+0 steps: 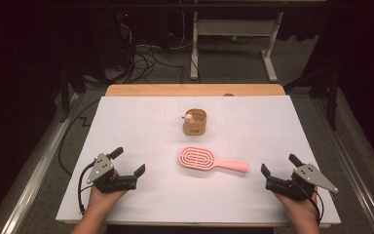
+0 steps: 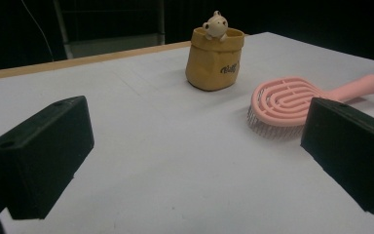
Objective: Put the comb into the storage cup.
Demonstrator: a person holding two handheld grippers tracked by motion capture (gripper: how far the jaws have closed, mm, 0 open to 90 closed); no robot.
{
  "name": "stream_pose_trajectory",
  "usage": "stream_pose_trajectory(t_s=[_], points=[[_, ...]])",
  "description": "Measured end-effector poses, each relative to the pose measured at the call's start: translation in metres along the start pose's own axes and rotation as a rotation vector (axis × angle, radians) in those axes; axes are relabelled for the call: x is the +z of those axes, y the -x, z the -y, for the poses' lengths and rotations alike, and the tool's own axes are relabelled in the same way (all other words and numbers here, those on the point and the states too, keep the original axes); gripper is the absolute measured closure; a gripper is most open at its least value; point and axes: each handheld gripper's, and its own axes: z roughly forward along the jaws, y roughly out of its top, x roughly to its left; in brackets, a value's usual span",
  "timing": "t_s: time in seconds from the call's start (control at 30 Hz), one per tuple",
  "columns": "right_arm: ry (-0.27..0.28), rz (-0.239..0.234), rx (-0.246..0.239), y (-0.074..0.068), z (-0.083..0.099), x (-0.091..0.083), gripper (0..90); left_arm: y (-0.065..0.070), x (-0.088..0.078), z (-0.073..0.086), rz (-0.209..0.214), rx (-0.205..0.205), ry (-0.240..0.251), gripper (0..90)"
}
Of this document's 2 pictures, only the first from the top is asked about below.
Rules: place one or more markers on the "small bear figure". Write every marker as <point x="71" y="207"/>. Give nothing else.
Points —
<point x="189" y="117"/>

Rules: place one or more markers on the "dark stand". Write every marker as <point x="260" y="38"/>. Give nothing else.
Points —
<point x="331" y="94"/>
<point x="69" y="84"/>

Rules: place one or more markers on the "black computer tower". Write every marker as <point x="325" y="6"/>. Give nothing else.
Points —
<point x="110" y="39"/>

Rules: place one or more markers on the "person's left hand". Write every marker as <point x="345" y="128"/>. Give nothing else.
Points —
<point x="102" y="198"/>

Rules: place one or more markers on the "white metal stand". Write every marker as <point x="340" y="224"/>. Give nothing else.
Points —
<point x="233" y="27"/>

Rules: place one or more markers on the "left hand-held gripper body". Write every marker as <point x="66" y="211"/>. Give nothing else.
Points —
<point x="101" y="167"/>

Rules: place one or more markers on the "wooden table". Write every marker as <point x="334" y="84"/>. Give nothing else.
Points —
<point x="191" y="90"/>

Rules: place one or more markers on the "yellow-green ball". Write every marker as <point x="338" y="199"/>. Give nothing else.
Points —
<point x="233" y="38"/>

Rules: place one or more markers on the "metal floor rail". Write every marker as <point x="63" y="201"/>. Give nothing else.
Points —
<point x="354" y="175"/>
<point x="35" y="175"/>

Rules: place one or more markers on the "white board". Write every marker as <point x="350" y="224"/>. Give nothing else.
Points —
<point x="162" y="130"/>

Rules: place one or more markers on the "pink hairbrush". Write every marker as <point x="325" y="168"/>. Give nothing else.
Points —
<point x="196" y="159"/>

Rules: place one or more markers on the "tan holder cup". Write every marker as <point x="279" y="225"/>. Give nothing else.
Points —
<point x="195" y="128"/>

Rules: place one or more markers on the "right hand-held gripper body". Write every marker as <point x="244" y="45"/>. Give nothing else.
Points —
<point x="311" y="177"/>

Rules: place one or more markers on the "person's right hand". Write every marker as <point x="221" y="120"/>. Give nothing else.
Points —
<point x="297" y="208"/>

